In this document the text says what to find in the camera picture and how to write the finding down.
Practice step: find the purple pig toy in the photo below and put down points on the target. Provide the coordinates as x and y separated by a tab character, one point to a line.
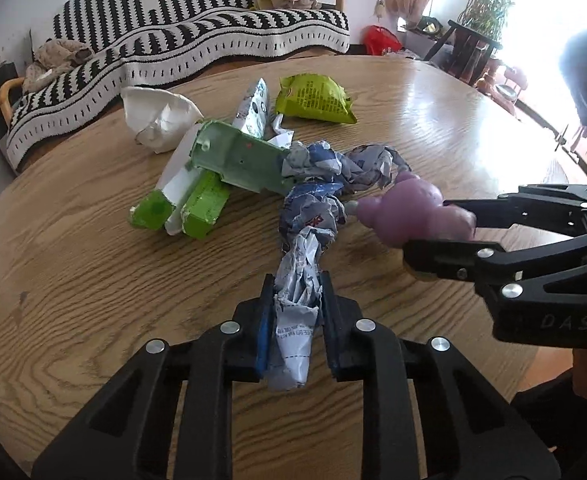
412	209

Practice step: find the striped blanket sofa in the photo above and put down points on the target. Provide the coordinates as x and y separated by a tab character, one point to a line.
154	43

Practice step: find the red plastic bag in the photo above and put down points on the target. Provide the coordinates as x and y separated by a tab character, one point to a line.
379	40

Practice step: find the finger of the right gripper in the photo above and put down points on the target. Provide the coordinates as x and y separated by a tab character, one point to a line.
552	214
490	262

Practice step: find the black wooden chair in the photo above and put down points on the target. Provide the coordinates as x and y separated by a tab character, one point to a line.
471	52

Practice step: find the green white carton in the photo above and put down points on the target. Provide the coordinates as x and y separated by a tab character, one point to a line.
186	200

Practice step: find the yellow-green snack bag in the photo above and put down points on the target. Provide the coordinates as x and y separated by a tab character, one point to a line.
314	97

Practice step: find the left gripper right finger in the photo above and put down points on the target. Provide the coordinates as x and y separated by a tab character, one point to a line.
427	411

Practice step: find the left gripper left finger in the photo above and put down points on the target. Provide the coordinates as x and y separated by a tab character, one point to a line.
166	413

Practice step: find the blue white paper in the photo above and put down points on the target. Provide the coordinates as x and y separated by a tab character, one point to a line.
309	222

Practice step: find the crushed white paper bowl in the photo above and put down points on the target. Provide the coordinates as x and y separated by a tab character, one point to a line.
158	118

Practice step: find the potted green plant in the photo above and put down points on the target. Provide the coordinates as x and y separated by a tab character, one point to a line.
488	17

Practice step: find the brown plush toy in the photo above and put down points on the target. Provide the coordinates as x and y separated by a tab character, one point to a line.
52	59

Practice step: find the green plastic tray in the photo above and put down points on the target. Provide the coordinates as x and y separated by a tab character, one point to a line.
239	159

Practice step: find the white paper receipt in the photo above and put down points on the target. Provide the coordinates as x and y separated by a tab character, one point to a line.
281	137

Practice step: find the silver foil wrapper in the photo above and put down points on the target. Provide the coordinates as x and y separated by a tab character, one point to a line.
251	116

